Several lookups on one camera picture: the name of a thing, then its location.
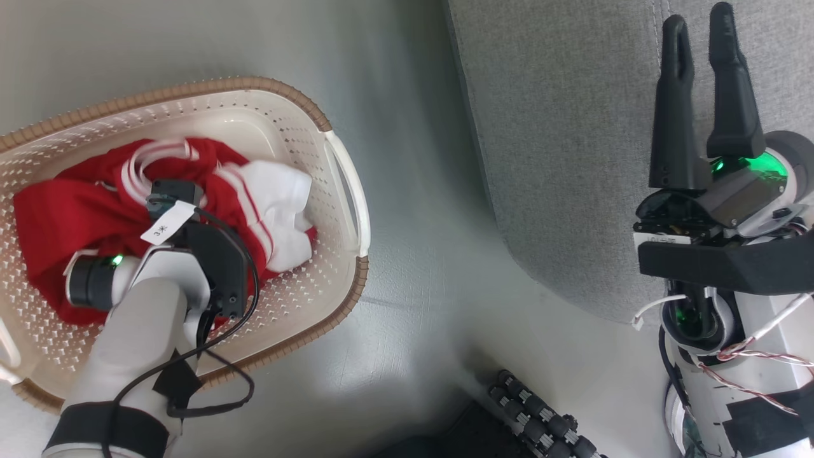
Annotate thin white wire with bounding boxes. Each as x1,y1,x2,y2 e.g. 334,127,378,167
632,294,689,330

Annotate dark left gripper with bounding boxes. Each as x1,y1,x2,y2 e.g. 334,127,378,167
146,179,205,218

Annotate grey fabric sofa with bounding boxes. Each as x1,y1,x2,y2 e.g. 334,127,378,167
444,0,814,326

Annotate red and white garment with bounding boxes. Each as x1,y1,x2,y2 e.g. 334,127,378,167
13,137,317,326

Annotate black omni wheel with rollers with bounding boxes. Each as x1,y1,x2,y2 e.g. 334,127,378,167
486,369,606,458

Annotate red white twisted wire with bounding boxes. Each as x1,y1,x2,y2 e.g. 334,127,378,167
692,336,814,417

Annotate grey right gripper green band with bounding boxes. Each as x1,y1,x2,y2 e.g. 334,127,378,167
634,2,814,246

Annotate white plastic basket brown rim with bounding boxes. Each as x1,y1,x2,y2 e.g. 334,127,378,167
0,76,371,415

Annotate white paper cable tag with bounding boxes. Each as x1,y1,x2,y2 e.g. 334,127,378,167
140,201,195,246

